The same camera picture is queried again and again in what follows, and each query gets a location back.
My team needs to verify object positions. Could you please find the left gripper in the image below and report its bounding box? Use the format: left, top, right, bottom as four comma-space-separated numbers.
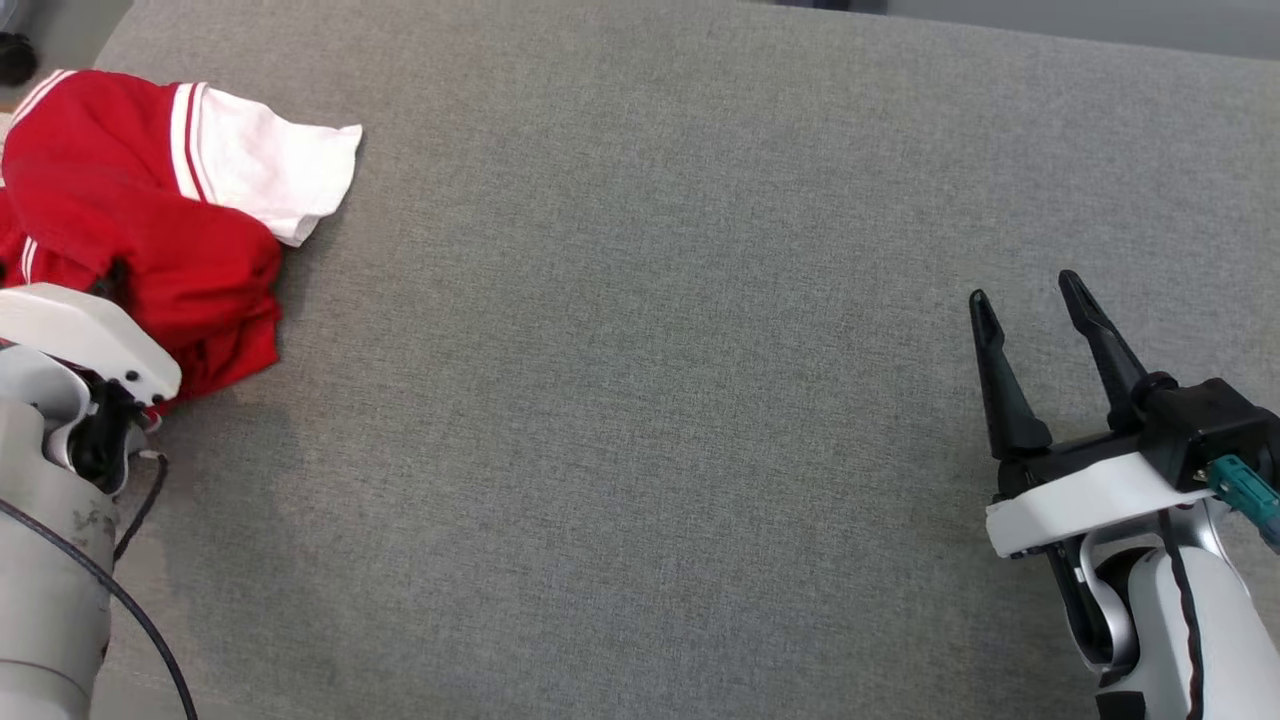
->
0, 258, 182, 406

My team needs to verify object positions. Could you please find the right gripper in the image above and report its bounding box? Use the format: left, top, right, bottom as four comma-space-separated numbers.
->
968, 270, 1217, 560

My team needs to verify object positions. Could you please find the red shirt with white sleeves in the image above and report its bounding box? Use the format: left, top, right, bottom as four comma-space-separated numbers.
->
0, 68, 364, 251

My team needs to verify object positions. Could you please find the small black round object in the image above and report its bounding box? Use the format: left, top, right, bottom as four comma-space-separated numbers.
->
0, 32, 39, 87

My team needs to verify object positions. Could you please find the right cable with teal plug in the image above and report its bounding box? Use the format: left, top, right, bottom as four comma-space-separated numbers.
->
1205, 455, 1280, 553

